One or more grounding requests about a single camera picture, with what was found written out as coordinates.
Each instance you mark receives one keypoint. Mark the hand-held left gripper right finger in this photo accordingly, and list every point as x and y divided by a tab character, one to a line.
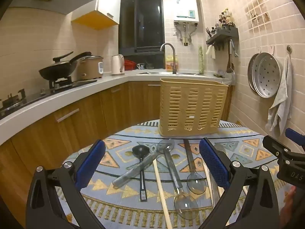
214	164

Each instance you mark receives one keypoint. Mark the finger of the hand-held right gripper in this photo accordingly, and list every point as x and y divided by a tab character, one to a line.
294	135
274	145

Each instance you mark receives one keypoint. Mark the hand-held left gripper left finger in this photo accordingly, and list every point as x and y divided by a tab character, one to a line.
91	164

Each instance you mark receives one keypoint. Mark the pale wooden chopstick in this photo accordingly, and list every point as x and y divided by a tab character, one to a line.
162	190
207	180

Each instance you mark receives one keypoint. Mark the grey metal utensil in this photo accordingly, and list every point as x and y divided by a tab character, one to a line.
133	170

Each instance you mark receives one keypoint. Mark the black ladle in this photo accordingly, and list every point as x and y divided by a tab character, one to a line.
141	150

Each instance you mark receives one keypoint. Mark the beige plastic utensil basket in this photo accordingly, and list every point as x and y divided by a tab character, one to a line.
193	105

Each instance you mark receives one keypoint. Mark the hanging kitchen utensils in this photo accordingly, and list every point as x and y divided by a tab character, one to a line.
230	59

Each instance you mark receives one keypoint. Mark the person's right hand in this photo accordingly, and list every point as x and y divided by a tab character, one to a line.
288	205

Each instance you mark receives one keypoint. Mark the grey hanging towel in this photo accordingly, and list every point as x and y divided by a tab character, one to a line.
281	100

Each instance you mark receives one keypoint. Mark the patterned blue tablecloth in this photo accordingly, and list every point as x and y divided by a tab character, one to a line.
133	210

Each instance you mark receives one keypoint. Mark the steel steamer tray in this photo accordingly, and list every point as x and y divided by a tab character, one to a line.
269	76
250	74

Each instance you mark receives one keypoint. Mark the white kitchen countertop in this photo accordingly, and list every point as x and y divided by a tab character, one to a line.
71	93

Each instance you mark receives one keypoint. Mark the black gas stove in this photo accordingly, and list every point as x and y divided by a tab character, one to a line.
28	97

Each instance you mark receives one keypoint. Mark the beige rice cooker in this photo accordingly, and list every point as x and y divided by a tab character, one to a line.
89	68

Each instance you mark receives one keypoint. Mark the black wok with lid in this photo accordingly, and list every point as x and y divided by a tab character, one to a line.
57	70

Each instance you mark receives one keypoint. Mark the white electric kettle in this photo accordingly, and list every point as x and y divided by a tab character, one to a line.
116	65

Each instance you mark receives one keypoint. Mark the green loofah sponge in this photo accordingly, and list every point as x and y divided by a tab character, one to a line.
201	59

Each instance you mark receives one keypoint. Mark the red plastic basket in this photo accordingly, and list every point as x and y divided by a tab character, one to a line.
129	64

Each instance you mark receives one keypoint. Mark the steel sink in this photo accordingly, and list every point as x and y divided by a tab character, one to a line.
154	73

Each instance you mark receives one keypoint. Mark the white cup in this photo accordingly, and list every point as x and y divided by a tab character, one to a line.
140	66

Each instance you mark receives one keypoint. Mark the steel faucet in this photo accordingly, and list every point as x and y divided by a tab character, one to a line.
173	59

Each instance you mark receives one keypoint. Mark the white hanging cloth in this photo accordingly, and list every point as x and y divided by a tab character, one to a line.
211	51

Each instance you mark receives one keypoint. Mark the water heater pipes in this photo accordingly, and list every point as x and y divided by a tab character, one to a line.
183	34

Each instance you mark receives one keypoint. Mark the row of seasoning bottles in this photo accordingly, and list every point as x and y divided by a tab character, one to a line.
226	19

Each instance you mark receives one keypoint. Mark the dark window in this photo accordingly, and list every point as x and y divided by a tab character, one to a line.
143	21

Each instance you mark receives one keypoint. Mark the white water heater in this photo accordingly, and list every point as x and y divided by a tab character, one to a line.
184	4

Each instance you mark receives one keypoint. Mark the black wall rack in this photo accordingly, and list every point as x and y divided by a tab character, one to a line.
224	34

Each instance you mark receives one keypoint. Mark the white wall cabinet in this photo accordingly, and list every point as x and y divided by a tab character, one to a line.
107	2

